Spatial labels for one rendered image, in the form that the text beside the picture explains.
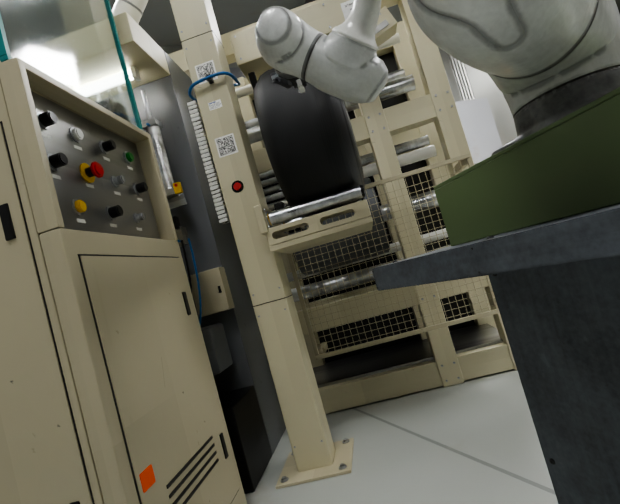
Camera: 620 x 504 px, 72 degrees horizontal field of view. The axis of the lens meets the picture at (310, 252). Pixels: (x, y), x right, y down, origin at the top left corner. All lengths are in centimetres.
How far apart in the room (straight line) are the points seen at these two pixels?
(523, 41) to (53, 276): 89
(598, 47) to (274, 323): 124
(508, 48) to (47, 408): 99
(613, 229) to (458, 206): 32
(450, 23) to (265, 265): 121
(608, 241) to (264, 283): 127
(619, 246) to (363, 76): 64
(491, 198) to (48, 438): 93
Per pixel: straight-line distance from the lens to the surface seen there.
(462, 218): 71
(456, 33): 51
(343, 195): 147
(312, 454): 168
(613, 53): 71
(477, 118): 669
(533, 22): 53
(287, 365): 159
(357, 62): 95
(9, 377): 109
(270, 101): 147
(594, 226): 44
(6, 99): 113
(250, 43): 208
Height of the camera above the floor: 66
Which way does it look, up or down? 3 degrees up
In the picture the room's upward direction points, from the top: 16 degrees counter-clockwise
